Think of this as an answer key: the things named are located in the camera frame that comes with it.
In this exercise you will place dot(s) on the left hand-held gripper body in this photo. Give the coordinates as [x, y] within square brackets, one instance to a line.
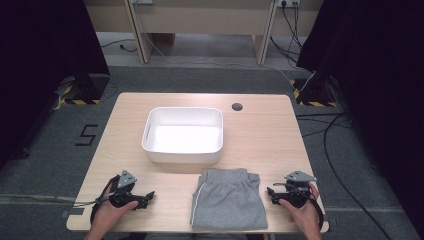
[124, 191]

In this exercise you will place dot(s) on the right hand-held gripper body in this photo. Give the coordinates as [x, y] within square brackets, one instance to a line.
[296, 191]

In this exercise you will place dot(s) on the person's right hand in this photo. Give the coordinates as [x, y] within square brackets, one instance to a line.
[305, 215]

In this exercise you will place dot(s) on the person's left hand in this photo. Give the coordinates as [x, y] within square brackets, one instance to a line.
[111, 213]

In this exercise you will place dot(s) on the folded gray shorts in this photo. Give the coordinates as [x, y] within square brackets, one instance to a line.
[228, 200]

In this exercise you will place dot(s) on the white plastic bin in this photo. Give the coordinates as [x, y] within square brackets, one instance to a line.
[183, 138]

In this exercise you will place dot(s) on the stand base with striped tape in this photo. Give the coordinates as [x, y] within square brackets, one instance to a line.
[87, 90]
[315, 95]

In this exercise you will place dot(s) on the black curtain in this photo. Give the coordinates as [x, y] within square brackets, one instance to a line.
[36, 66]
[376, 83]

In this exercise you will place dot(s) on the beige wooden desk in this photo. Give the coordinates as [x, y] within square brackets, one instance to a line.
[206, 18]

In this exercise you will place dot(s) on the white wall socket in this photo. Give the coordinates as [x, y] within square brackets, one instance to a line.
[288, 3]

